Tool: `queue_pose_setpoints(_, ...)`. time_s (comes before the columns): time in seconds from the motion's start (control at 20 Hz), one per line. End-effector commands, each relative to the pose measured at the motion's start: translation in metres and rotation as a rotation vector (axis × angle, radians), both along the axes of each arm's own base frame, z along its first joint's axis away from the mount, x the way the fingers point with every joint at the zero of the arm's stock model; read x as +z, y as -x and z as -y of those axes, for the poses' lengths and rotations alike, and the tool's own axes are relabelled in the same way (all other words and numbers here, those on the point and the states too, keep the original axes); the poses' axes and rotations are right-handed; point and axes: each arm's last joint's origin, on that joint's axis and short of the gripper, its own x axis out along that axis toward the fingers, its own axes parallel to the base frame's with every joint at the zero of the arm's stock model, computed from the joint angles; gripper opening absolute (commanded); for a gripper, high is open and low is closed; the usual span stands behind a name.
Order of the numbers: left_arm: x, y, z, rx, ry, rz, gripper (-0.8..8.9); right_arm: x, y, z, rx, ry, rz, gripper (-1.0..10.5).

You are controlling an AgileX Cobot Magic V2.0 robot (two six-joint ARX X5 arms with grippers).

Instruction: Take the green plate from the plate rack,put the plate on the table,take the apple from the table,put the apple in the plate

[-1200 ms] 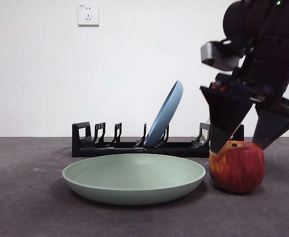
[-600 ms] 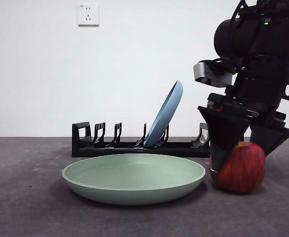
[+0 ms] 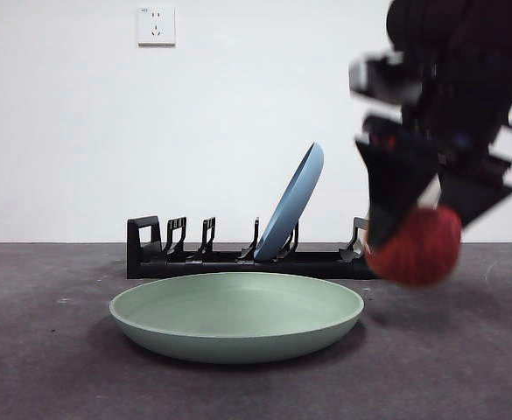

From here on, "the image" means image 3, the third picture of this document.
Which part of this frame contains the white wall socket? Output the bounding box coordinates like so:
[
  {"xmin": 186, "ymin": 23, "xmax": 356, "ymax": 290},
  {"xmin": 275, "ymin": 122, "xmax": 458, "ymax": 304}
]
[{"xmin": 137, "ymin": 6, "xmax": 177, "ymax": 47}]

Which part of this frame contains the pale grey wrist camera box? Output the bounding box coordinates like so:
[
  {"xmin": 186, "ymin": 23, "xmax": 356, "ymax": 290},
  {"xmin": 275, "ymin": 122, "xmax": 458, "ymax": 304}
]
[{"xmin": 349, "ymin": 51, "xmax": 423, "ymax": 106}]

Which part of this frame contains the red yellow apple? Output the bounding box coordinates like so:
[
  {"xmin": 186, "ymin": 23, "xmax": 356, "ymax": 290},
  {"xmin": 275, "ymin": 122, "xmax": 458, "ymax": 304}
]
[{"xmin": 363, "ymin": 206, "xmax": 463, "ymax": 288}]

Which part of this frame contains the black plate rack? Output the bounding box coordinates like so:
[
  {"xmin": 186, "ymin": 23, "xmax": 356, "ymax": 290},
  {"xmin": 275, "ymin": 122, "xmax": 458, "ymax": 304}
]
[{"xmin": 126, "ymin": 215, "xmax": 382, "ymax": 280}]

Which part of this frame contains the blue plate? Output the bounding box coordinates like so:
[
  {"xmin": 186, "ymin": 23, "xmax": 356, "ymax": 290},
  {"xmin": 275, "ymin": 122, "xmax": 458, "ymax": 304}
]
[{"xmin": 253, "ymin": 141, "xmax": 326, "ymax": 262}]

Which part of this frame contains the green plate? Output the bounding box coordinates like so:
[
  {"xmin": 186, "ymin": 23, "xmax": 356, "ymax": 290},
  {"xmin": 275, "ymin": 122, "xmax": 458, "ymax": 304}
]
[{"xmin": 109, "ymin": 271, "xmax": 365, "ymax": 365}]

